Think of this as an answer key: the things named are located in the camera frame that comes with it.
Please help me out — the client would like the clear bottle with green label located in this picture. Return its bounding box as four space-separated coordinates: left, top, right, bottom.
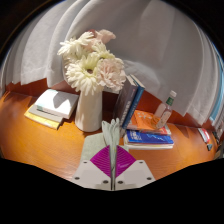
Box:
153 89 178 130

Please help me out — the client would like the thin grey book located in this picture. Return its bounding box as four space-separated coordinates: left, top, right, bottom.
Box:
28 103 64 124

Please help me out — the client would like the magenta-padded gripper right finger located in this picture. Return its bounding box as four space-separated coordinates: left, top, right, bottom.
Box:
114 144 157 192

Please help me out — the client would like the white curtain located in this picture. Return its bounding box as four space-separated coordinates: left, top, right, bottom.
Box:
0 0 224 126

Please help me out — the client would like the white ceramic vase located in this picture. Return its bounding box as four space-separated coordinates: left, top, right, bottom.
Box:
74 88 104 133

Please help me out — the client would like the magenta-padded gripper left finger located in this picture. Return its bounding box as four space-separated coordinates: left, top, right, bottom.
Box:
71 144 114 192

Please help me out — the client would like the yellow book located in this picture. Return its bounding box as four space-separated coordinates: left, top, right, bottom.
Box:
23 111 63 130

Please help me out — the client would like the orange book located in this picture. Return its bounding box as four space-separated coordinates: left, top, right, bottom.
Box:
126 109 172 136

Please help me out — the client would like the pale green towel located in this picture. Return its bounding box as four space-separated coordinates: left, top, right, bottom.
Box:
80 118 122 191

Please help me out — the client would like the thick white book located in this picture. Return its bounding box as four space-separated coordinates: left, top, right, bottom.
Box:
34 88 80 120

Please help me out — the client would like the dark grey standing book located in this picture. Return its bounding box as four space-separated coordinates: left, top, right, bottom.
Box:
112 74 138 129

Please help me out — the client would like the white and pink flower bouquet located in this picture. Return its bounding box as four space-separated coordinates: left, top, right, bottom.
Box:
57 29 127 97

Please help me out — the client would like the red and white packet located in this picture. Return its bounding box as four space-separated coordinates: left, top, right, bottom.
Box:
197 127 212 144

